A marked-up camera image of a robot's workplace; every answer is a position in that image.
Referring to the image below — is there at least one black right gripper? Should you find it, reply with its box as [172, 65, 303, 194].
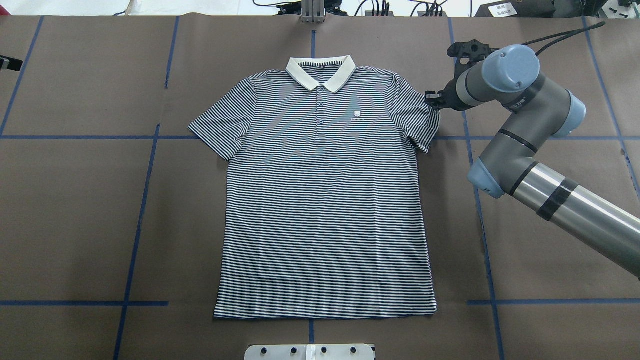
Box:
[424, 40, 493, 111]

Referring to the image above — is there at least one navy white striped polo shirt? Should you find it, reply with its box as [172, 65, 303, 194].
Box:
[188, 55, 441, 320]

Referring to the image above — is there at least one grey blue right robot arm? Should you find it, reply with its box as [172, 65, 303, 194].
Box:
[423, 39, 640, 277]

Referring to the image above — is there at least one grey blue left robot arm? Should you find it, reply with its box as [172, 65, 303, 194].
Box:
[0, 55, 24, 72]

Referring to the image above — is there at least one black box with label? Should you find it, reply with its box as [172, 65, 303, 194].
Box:
[473, 0, 556, 18]

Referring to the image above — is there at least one aluminium frame post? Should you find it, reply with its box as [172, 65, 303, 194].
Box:
[300, 0, 326, 24]

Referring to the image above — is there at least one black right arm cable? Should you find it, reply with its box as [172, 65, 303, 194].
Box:
[522, 21, 607, 56]

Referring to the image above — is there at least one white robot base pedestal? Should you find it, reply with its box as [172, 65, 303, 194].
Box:
[244, 343, 377, 360]

